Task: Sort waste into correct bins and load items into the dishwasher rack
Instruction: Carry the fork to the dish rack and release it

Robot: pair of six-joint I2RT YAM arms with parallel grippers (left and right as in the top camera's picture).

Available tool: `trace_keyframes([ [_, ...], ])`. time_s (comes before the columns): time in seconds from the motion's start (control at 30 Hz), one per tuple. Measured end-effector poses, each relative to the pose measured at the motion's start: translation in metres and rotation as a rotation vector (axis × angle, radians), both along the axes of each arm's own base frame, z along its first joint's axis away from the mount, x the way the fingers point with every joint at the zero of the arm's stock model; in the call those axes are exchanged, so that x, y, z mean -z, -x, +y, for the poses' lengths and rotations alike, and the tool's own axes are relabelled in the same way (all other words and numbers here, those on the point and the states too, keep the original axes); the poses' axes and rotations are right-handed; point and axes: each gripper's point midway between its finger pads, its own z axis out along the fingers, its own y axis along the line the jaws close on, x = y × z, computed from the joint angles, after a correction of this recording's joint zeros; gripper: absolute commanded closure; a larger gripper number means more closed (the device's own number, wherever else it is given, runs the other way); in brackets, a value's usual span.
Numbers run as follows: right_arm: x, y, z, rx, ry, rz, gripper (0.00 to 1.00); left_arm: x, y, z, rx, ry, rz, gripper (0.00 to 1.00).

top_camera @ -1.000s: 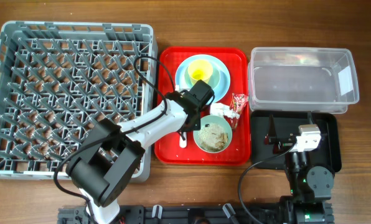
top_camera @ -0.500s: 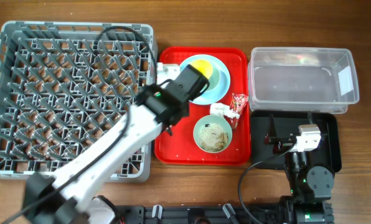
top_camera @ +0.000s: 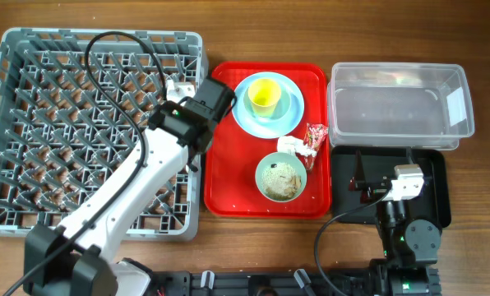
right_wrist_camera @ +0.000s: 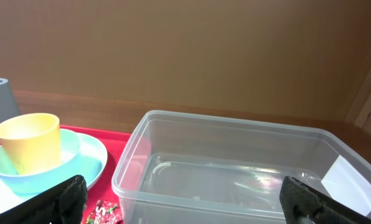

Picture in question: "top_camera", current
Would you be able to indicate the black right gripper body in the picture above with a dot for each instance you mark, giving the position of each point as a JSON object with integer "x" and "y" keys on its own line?
{"x": 374, "y": 191}

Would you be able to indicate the yellow plastic cup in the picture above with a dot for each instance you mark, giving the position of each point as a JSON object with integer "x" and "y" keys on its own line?
{"x": 264, "y": 94}

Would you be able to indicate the light blue plate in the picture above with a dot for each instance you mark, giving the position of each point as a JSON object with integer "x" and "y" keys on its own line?
{"x": 274, "y": 129}

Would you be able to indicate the pale blue bowl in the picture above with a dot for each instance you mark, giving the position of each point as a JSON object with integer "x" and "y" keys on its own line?
{"x": 281, "y": 109}

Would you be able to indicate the green bowl with rice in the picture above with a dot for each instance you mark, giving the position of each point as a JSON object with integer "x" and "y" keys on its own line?
{"x": 281, "y": 177}

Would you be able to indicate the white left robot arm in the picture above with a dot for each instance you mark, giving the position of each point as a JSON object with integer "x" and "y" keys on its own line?
{"x": 76, "y": 258}

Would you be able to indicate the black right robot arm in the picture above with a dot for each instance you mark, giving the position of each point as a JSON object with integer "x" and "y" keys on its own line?
{"x": 410, "y": 245}

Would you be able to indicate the grey dishwasher rack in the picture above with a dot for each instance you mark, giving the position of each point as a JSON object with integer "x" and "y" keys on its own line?
{"x": 71, "y": 103}

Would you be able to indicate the red snack wrapper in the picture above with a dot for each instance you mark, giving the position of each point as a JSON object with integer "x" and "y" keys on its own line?
{"x": 315, "y": 134}

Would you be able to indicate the clear plastic bin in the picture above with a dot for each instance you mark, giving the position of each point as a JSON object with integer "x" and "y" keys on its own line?
{"x": 422, "y": 105}

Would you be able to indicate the crumpled white napkin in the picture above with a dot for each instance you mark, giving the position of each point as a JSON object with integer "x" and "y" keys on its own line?
{"x": 292, "y": 146}

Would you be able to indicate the red plastic tray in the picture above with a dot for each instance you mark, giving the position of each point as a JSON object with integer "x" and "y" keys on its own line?
{"x": 230, "y": 188}

